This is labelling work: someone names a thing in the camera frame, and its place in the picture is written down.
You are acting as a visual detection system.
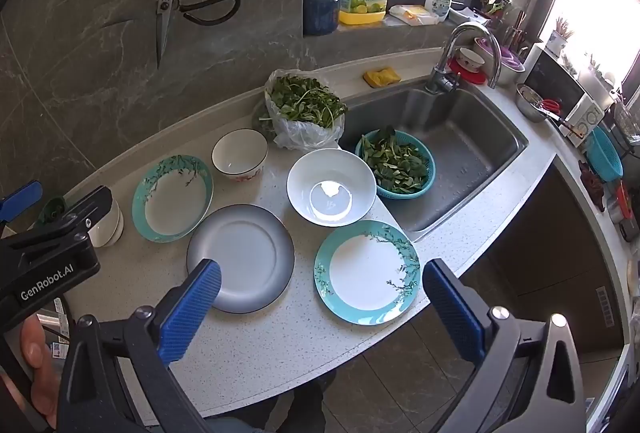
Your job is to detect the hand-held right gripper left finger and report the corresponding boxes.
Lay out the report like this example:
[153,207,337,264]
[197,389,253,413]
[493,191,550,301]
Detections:
[56,258,222,433]

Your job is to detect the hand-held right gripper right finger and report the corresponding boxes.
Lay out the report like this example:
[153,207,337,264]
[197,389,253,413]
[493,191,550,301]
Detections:
[422,258,586,433]

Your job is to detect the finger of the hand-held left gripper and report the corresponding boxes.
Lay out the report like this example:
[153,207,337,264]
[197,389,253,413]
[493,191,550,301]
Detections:
[30,186,115,245]
[0,180,44,223]

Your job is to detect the small white bowl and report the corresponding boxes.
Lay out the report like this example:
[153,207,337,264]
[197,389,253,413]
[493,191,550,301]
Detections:
[87,198,124,248]

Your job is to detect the grey dark-rimmed plate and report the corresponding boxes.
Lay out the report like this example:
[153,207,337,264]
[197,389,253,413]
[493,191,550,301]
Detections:
[186,204,296,315]

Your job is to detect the teal floral plate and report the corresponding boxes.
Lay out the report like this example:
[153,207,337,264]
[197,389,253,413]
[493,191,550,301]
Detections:
[314,219,422,326]
[131,154,214,243]

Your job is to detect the white bowl with dark rim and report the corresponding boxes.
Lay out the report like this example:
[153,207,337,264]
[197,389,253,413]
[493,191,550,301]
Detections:
[211,128,269,182]

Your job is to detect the white deep plate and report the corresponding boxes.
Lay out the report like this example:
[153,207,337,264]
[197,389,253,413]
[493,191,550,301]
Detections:
[286,148,377,228]

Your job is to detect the person's left hand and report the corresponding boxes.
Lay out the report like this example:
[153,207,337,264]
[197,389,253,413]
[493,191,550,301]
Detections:
[19,313,64,417]

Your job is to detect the brown base cabinet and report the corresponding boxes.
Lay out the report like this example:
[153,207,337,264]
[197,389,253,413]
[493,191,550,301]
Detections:
[450,163,628,364]

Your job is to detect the teal plastic colander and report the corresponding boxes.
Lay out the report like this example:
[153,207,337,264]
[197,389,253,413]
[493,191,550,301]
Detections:
[355,128,436,200]

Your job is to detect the leafy greens in colander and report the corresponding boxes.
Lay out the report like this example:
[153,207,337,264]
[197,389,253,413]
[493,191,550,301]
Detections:
[360,127,431,194]

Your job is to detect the stainless steel sink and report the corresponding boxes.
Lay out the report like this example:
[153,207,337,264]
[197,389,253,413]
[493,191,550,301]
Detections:
[340,80,530,234]

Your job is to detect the plastic bag of greens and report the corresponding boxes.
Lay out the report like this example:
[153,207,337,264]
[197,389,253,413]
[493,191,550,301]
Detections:
[258,69,348,150]

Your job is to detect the blue plastic colander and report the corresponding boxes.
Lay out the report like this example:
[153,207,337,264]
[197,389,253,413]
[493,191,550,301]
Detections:
[585,126,624,181]

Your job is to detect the stainless steel bowl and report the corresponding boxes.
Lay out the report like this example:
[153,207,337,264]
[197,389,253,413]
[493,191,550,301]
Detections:
[516,83,557,123]

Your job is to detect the black kitchen scissors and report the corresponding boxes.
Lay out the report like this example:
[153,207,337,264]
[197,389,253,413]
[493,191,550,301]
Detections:
[139,0,242,70]

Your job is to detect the red round lid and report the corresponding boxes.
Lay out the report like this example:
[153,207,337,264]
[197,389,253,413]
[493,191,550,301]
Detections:
[447,58,488,85]

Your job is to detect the yellow sponge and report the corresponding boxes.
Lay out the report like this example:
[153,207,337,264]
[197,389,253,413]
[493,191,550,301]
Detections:
[363,68,402,89]

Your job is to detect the small patterned bowl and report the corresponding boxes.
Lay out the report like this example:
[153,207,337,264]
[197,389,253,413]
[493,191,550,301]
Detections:
[457,47,487,71]

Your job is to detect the purple lidded pot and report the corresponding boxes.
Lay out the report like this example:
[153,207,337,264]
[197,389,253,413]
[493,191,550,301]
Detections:
[474,36,527,86]

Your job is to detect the chrome faucet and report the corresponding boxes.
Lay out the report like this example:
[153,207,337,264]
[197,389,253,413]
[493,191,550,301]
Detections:
[425,23,502,95]

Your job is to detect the potted plant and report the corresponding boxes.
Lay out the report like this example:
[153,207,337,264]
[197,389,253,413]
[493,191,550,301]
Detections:
[545,16,576,59]

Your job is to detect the white cloth packet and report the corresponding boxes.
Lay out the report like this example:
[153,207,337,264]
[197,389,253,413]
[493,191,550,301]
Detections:
[389,4,441,25]

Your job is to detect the dark blue utensil holder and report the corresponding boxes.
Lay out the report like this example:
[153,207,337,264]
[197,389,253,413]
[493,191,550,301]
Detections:
[303,0,341,36]

